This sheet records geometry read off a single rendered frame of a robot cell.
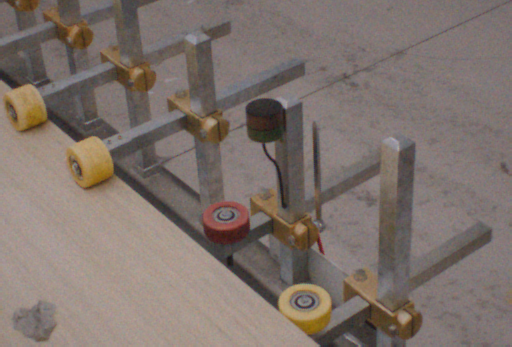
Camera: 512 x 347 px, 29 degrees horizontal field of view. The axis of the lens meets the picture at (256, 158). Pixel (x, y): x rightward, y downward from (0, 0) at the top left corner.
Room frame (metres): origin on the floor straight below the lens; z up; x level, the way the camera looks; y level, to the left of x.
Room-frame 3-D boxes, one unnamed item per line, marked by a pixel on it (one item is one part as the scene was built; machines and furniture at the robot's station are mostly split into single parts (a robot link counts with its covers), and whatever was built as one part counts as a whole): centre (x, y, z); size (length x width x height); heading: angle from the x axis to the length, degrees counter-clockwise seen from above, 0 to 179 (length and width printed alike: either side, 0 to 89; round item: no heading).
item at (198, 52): (1.57, 0.09, 0.89); 0.04 x 0.04 x 0.48; 36
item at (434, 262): (1.22, -0.22, 0.82); 0.43 x 0.03 x 0.04; 126
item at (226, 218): (1.33, 0.06, 0.85); 0.08 x 0.08 x 0.11
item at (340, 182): (1.45, -0.10, 0.84); 0.43 x 0.03 x 0.04; 126
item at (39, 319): (1.10, 0.35, 0.91); 0.09 x 0.07 x 0.02; 12
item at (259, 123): (1.34, -0.02, 1.10); 0.06 x 0.06 x 0.02
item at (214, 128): (1.58, 0.10, 0.95); 0.14 x 0.06 x 0.05; 36
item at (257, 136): (1.34, -0.02, 1.08); 0.06 x 0.06 x 0.02
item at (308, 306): (1.11, -0.06, 0.85); 0.08 x 0.08 x 0.11
